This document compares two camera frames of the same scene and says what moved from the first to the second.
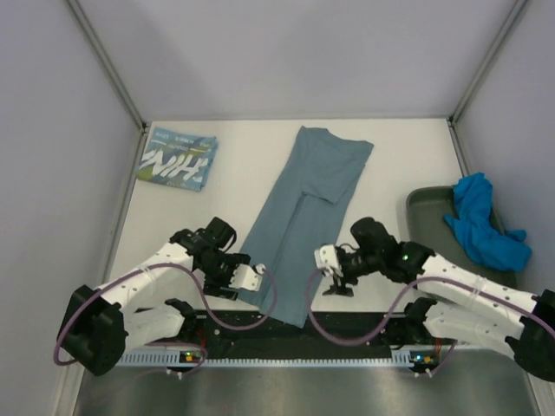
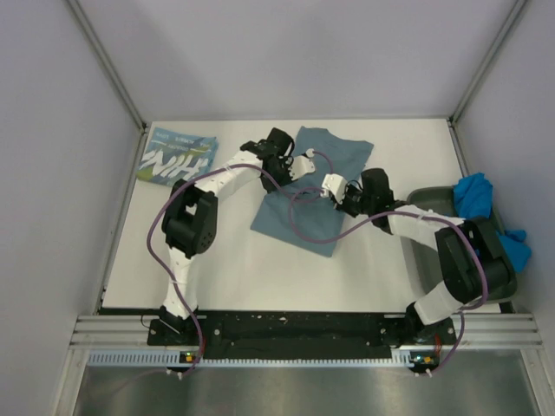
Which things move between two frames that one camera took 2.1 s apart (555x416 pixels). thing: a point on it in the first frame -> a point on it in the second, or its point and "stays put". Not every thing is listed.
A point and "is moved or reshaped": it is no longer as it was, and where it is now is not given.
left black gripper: [213, 287] -> [284, 163]
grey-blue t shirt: [320, 175] is moved or reshaped
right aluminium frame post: [487, 60] stays put
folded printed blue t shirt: [178, 159] stays put
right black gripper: [342, 289] -> [344, 205]
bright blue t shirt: [504, 250] stays put
